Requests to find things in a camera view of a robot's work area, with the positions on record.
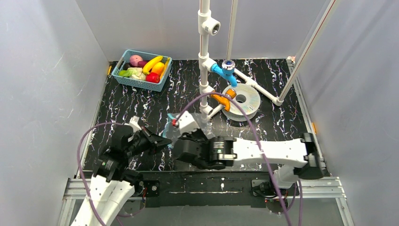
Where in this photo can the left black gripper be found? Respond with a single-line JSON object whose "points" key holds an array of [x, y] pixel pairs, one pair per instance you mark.
{"points": [[149, 139]]}

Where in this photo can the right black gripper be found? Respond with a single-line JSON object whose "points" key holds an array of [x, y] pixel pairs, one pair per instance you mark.
{"points": [[189, 137]]}

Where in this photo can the clear zip top bag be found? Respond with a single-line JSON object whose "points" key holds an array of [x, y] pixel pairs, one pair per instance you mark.
{"points": [[173, 133]]}

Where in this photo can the red toy apple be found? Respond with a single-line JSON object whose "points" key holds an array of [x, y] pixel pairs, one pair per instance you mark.
{"points": [[153, 78]]}

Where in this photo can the orange toy mango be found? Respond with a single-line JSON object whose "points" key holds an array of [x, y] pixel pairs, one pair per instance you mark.
{"points": [[158, 68]]}

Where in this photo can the yellow toy banana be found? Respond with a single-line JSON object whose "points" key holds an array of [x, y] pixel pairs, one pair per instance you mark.
{"points": [[151, 63]]}

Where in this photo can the light blue plastic basket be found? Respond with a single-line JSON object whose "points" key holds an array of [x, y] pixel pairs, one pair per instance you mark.
{"points": [[124, 64]]}

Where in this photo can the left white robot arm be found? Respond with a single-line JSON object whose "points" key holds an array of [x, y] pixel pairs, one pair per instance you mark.
{"points": [[112, 183]]}

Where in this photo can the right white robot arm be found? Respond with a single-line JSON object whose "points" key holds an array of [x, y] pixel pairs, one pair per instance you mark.
{"points": [[299, 158]]}

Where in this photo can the orange plastic faucet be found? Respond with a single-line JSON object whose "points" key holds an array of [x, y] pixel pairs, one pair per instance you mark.
{"points": [[230, 93]]}

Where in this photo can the green white toy cabbage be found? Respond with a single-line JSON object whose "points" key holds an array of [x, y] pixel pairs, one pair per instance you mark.
{"points": [[133, 73]]}

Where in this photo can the yellow toy corn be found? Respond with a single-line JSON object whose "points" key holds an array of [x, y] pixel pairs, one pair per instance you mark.
{"points": [[165, 67]]}

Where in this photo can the pink toy potato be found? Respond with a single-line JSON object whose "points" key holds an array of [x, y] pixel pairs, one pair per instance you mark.
{"points": [[134, 60]]}

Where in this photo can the blue plastic faucet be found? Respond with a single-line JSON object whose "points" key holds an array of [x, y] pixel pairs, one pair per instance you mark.
{"points": [[226, 71]]}

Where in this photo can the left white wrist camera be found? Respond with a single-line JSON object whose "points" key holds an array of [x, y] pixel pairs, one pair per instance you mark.
{"points": [[133, 122]]}

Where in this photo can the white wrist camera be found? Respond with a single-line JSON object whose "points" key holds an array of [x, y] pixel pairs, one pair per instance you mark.
{"points": [[185, 123], [133, 122]]}

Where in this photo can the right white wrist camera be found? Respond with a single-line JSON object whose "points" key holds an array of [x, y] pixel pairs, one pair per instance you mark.
{"points": [[185, 123]]}

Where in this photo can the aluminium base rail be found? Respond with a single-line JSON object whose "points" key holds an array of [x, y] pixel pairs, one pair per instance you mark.
{"points": [[233, 189]]}

